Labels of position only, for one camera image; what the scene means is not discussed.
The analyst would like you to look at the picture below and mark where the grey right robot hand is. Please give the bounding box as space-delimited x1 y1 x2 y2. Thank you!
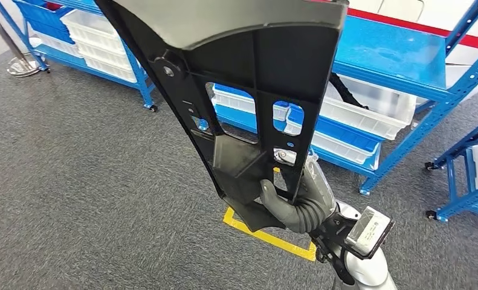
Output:
259 157 338 226

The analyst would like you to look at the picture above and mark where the black plastic plate frame part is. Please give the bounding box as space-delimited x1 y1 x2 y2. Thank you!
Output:
94 0 349 233

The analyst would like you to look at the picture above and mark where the white plastic bin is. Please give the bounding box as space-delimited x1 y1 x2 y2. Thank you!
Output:
82 56 138 84
28 30 83 60
60 10 126 54
212 89 291 122
320 74 418 141
73 37 134 72
283 120 381 166

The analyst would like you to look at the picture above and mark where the yellow floor tape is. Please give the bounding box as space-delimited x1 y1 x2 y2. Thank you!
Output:
222 167 317 263

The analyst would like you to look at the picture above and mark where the red barrier belt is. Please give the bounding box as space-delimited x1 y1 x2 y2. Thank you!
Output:
346 8 478 51

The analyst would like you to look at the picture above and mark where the chrome stanchion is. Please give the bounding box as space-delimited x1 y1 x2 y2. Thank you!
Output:
0 0 41 77

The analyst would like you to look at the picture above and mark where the black camera bracket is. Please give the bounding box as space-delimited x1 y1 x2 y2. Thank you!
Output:
317 217 396 261

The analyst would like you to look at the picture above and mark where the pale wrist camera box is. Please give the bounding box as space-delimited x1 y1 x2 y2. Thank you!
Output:
344 206 392 257

